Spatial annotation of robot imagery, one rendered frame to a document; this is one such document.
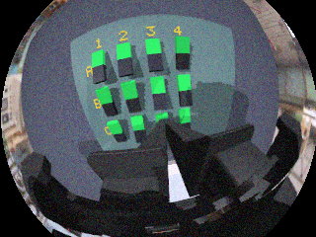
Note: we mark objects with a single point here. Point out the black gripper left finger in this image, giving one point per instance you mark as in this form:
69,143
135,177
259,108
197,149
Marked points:
145,161

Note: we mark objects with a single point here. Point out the light blue switch panel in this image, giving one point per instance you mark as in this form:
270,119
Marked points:
132,72

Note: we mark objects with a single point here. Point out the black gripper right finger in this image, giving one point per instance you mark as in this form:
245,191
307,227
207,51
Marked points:
193,151

